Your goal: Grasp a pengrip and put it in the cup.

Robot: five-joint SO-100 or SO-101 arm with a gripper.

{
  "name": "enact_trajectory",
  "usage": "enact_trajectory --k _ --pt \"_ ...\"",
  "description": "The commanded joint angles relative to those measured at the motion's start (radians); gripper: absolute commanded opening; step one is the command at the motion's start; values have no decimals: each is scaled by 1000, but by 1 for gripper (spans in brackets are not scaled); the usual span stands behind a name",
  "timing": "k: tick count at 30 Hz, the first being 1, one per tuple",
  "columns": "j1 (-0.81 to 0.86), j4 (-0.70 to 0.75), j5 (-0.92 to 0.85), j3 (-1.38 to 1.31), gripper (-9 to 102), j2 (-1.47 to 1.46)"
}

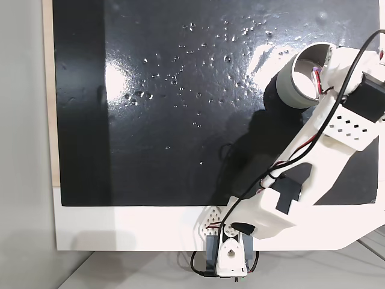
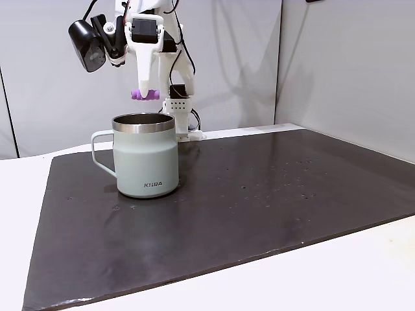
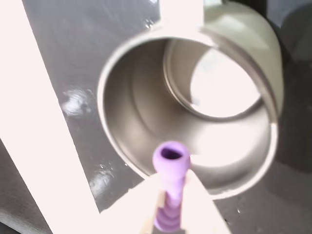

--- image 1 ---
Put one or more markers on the grey steel-lined mug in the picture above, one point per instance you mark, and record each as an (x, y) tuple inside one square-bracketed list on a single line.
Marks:
[(288, 87)]

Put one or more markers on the black table mat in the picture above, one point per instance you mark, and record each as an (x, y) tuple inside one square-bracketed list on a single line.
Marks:
[(150, 135)]

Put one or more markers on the beige wooden board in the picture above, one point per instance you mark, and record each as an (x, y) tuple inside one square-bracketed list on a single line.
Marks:
[(48, 90)]

